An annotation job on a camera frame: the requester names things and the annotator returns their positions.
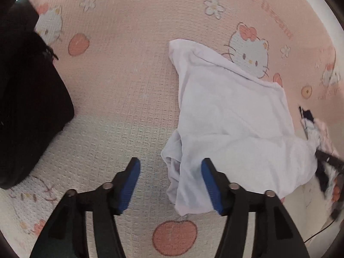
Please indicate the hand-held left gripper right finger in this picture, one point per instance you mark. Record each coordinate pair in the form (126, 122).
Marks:
(211, 188)

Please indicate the pink printed garment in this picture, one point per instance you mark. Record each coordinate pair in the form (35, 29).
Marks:
(326, 134)

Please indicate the black garment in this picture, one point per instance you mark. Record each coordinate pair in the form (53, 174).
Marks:
(27, 113)

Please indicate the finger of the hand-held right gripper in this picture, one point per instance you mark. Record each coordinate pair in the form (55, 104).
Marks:
(330, 160)

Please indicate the white shirt with navy trim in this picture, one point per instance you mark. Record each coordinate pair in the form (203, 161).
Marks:
(228, 113)

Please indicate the person's right hand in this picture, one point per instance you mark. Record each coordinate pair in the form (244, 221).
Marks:
(336, 194)

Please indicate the pile of small patterned clothes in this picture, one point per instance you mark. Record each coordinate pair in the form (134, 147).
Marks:
(307, 114)

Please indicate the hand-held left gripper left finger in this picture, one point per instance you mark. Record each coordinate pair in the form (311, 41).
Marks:
(129, 185)

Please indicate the pink cat-print blanket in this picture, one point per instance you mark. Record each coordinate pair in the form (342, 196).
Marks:
(121, 86)

